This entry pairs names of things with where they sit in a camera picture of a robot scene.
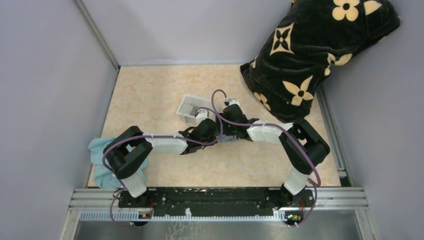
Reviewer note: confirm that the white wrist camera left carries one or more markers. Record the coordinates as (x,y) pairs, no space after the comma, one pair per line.
(201,115)

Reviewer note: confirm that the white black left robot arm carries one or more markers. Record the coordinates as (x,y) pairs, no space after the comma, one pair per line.
(126,154)

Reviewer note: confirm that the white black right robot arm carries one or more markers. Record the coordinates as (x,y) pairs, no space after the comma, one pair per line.
(303,145)

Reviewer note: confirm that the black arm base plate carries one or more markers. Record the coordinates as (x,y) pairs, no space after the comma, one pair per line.
(273,197)

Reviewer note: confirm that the aluminium frame rail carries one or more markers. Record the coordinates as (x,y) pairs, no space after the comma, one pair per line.
(95,204)

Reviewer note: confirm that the light blue cloth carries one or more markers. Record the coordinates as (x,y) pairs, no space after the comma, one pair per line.
(102,176)

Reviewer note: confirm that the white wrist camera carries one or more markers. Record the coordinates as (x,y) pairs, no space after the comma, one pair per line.
(201,115)
(231,101)

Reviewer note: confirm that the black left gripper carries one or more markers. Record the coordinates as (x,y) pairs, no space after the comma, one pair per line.
(210,144)

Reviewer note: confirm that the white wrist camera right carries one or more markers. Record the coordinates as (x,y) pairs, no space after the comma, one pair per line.
(231,101)

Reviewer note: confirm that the white plastic card box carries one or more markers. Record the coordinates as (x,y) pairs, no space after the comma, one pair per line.
(200,102)

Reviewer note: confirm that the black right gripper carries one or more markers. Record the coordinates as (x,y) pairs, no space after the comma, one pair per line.
(226,131)

